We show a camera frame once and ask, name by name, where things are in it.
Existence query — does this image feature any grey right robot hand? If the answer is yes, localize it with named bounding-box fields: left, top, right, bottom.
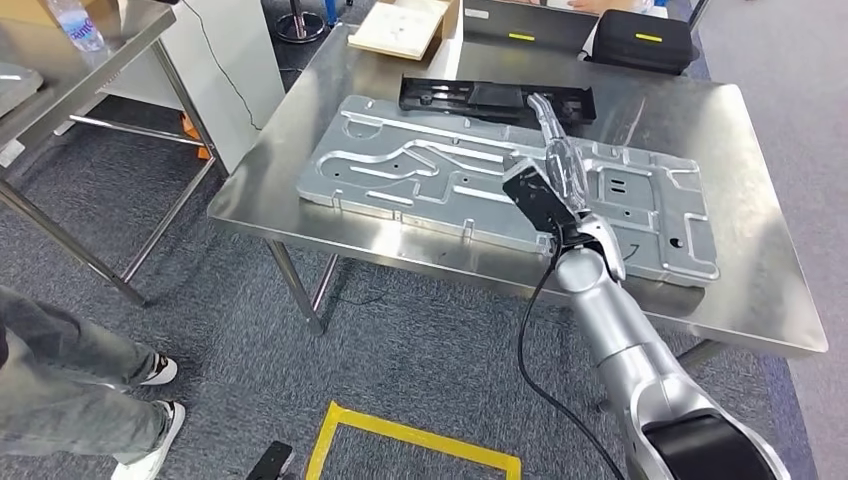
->
left=526, top=92, right=594, bottom=215

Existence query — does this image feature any black plastic plate frame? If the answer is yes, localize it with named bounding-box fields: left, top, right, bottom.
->
left=398, top=76, right=598, bottom=127

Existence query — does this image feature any steel workbench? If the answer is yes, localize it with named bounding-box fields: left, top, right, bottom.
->
left=207, top=19, right=829, bottom=374

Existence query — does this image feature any padded black case yellow strip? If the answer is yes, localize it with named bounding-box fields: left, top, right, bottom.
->
left=586, top=9, right=696, bottom=77

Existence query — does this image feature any flat black case yellow strip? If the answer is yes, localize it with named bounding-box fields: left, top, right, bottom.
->
left=461, top=0, right=601, bottom=84

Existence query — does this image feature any machined aluminium panel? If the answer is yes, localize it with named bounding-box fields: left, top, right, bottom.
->
left=296, top=94, right=721, bottom=288

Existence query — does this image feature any seated person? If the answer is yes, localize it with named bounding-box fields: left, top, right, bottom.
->
left=566, top=0, right=664, bottom=16

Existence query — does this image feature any open cardboard box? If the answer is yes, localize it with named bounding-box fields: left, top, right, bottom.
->
left=347, top=0, right=462, bottom=62

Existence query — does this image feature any white foam insert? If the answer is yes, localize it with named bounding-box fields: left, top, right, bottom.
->
left=351, top=1, right=446, bottom=60

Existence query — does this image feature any white cabinet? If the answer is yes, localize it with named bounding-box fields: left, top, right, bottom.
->
left=52, top=0, right=287, bottom=176

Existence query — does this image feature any orange floor object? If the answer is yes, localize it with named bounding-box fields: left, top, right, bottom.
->
left=180, top=112, right=213, bottom=162

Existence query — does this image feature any steel side table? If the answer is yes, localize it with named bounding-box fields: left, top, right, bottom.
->
left=0, top=0, right=230, bottom=309

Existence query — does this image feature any clear water bottle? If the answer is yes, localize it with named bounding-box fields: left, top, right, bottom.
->
left=46, top=0, right=106, bottom=54

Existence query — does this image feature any grey metal tray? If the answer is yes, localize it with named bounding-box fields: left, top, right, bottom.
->
left=0, top=62, right=45, bottom=119

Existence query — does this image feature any plain brown cardboard box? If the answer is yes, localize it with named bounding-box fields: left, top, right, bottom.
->
left=0, top=0, right=121, bottom=28

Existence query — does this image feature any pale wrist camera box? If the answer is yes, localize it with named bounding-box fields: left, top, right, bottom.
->
left=502, top=156, right=578, bottom=236

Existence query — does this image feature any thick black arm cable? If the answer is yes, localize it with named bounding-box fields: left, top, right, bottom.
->
left=515, top=231, right=628, bottom=480

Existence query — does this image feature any thin black device cable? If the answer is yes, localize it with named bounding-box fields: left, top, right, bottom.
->
left=180, top=0, right=264, bottom=132

